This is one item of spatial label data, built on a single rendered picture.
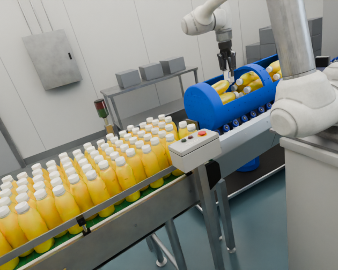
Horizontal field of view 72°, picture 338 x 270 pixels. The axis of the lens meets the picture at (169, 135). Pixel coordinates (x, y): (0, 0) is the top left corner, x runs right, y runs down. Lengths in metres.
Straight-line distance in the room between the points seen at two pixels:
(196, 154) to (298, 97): 0.41
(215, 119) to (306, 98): 0.54
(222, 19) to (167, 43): 3.56
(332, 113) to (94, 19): 4.06
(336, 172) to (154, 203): 0.72
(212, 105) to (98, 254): 0.86
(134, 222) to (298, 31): 0.92
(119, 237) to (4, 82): 3.72
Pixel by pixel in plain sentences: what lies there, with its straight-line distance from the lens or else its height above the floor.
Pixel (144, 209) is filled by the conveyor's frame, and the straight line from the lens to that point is 1.06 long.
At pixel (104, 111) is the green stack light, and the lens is 1.44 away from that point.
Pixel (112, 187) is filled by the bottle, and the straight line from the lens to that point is 1.03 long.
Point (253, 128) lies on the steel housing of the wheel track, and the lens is 1.51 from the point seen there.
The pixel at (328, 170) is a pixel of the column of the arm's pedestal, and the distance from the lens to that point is 1.07.
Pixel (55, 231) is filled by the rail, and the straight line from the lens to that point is 1.01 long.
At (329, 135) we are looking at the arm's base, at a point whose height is 1.03.
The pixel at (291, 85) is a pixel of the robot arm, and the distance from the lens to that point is 0.85.
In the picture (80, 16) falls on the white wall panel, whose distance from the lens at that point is 4.49.
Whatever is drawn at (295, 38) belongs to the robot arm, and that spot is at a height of 1.42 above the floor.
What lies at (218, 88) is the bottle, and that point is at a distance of 1.38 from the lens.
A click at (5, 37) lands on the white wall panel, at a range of 4.46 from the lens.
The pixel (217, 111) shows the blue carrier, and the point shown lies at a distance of 1.24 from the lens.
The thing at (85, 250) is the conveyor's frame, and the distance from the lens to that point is 1.06.
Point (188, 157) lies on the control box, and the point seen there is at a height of 1.07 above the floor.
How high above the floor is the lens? 1.52
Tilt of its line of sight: 23 degrees down
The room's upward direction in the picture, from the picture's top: 14 degrees counter-clockwise
